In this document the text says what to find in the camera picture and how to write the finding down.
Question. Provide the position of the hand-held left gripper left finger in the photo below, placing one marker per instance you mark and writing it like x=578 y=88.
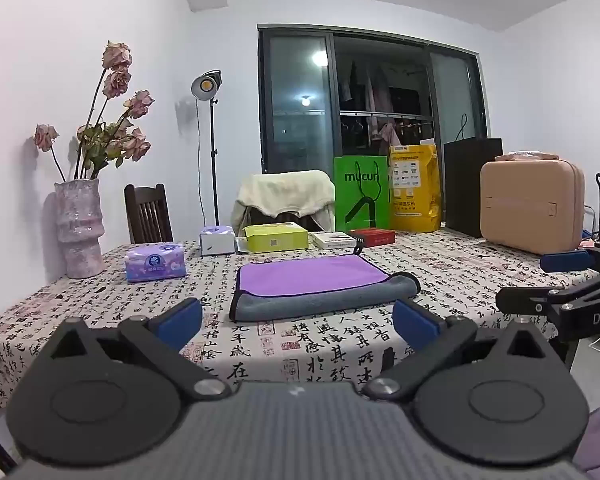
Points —
x=177 y=324

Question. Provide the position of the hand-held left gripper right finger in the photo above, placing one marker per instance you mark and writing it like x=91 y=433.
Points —
x=414 y=323

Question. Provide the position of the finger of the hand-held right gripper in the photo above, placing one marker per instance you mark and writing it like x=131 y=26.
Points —
x=525 y=301
x=567 y=261

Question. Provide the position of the purple and grey towel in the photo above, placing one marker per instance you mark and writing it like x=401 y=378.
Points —
x=305 y=280

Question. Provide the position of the purple tissue pack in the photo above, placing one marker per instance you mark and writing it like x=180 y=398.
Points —
x=155 y=262

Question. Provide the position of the pink hard suitcase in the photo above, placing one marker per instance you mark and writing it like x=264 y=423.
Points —
x=530 y=205

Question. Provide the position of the calligraphy print tablecloth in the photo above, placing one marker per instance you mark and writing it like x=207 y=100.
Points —
x=330 y=345

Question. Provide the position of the white tissue box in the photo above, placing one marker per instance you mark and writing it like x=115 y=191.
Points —
x=217 y=241

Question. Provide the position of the flat red box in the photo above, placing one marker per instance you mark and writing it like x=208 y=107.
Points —
x=372 y=236

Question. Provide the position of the dark wooden chair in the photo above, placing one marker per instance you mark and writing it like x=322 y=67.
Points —
x=147 y=215

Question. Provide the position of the flat white box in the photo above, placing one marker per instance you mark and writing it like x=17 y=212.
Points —
x=332 y=240

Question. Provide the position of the black paper bag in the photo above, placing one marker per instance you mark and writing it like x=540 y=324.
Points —
x=472 y=190

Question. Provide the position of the yellow-green cardboard box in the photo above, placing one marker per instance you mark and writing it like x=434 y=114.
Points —
x=275 y=237

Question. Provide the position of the dark cloth-draped chair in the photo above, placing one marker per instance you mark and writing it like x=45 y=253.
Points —
x=256 y=219

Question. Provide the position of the yellow plastic bag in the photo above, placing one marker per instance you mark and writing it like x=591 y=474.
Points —
x=415 y=190

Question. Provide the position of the pink speckled ceramic vase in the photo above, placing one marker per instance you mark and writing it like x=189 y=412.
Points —
x=80 y=230

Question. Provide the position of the green paper bag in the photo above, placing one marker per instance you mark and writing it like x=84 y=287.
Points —
x=362 y=195

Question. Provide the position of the cream cloth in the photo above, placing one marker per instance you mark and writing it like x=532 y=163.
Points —
x=285 y=192

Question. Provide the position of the dried pink rose bouquet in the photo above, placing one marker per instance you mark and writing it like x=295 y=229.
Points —
x=115 y=135

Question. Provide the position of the studio light on stand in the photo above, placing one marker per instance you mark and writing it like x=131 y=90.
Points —
x=206 y=85

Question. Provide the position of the hanging clothes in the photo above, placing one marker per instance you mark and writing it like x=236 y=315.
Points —
x=375 y=85

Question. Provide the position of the black framed glass door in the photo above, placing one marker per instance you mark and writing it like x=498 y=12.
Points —
x=297 y=110

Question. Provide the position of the metal clothes rail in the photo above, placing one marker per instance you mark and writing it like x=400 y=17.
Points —
x=385 y=114

